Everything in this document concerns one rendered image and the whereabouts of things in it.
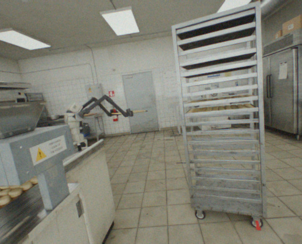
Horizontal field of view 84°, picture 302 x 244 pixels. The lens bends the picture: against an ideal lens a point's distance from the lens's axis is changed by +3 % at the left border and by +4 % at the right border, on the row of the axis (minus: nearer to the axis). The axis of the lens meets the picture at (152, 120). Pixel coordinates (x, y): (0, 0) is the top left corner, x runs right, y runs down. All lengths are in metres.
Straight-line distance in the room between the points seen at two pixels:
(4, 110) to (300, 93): 4.10
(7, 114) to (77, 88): 5.52
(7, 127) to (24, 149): 0.16
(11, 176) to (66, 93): 5.83
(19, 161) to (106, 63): 5.42
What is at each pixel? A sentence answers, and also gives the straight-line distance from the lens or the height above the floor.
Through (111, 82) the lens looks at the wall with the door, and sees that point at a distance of 5.93.
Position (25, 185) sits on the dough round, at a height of 0.92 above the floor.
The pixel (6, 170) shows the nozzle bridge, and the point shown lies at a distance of 0.82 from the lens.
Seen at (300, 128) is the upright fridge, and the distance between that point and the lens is 4.22.
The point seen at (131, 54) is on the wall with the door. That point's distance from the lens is 5.88.
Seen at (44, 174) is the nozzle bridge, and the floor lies 1.01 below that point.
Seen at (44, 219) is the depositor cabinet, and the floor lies 0.83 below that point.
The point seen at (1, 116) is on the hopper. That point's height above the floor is 1.27.
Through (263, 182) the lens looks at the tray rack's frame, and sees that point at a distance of 1.74.
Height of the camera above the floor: 1.28
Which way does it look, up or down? 9 degrees down
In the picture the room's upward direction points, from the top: 8 degrees counter-clockwise
